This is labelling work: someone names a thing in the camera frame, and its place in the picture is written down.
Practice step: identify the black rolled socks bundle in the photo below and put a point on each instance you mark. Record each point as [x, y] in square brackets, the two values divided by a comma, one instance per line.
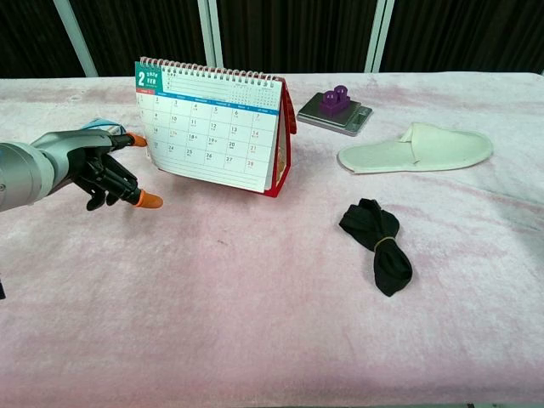
[374, 221]

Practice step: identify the pink fleece table cloth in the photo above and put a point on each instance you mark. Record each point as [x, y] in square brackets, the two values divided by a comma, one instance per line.
[255, 297]

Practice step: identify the purple plastic block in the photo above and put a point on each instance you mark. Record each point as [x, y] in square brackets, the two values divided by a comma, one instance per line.
[333, 104]

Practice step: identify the spiral desk calendar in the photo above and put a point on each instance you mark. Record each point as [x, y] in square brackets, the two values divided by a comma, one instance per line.
[204, 127]

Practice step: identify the yellow rubber band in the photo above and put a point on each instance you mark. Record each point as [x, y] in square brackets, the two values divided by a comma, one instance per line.
[384, 242]

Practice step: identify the left robot hand, orange fingertips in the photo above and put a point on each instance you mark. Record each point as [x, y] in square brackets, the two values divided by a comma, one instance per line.
[81, 142]

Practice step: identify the blue and white soap box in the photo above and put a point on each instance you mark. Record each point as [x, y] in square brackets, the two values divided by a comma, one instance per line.
[102, 124]

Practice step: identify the white double frame post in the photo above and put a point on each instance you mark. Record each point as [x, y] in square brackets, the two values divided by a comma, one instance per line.
[379, 34]
[211, 30]

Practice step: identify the black pleated curtain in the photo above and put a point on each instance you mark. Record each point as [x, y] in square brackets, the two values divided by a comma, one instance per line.
[293, 30]

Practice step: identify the slanted white frame post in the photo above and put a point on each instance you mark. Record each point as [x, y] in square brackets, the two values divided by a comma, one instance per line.
[76, 38]

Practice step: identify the silver digital kitchen scale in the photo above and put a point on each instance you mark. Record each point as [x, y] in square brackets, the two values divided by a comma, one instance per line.
[355, 119]

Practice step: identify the left robot arm, grey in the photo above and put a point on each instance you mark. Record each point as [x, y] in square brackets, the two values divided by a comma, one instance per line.
[21, 174]

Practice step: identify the white disposable slipper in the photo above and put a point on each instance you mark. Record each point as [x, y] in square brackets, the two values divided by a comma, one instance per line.
[442, 151]

